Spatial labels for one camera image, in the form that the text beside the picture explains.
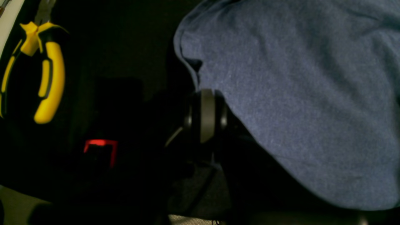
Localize red clamp left edge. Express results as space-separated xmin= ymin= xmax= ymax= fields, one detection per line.
xmin=84 ymin=139 xmax=118 ymax=169

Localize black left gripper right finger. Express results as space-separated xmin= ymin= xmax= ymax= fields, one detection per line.
xmin=200 ymin=89 xmax=369 ymax=225

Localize yellow handled pliers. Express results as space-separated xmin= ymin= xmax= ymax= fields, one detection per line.
xmin=1 ymin=0 xmax=68 ymax=124

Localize blue grey t-shirt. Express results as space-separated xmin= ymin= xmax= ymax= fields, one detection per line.
xmin=174 ymin=0 xmax=400 ymax=211

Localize black table cloth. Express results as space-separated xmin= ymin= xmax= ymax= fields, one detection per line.
xmin=1 ymin=0 xmax=200 ymax=201

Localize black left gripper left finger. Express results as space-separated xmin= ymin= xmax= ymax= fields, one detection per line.
xmin=31 ymin=91 xmax=200 ymax=225

